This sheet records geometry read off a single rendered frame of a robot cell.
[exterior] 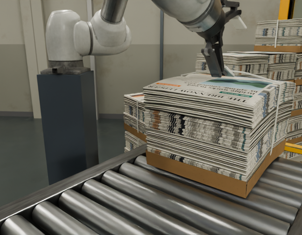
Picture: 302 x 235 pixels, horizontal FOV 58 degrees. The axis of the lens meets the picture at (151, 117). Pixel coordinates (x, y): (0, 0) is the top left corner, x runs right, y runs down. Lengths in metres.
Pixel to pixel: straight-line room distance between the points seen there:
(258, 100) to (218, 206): 0.24
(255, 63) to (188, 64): 2.21
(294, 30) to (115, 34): 1.34
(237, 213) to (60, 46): 0.98
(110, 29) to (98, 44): 0.10
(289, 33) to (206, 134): 1.66
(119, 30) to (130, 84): 2.77
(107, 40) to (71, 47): 0.17
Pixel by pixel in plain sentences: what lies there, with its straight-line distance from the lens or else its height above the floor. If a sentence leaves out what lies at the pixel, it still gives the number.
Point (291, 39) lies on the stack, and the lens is 2.26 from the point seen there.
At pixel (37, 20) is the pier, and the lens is 4.30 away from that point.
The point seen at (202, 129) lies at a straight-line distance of 0.64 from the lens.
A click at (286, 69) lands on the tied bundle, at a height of 0.95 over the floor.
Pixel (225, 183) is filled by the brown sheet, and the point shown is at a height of 0.83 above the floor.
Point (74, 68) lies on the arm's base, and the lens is 1.29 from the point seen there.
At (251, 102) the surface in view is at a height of 1.02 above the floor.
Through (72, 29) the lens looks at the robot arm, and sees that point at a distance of 1.28.
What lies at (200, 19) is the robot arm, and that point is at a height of 1.18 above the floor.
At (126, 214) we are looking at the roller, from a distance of 0.62.
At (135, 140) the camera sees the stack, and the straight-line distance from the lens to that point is 1.61.
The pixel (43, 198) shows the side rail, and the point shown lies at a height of 0.80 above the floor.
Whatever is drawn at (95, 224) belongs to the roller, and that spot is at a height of 0.78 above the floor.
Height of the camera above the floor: 1.14
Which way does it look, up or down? 16 degrees down
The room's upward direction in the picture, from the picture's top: straight up
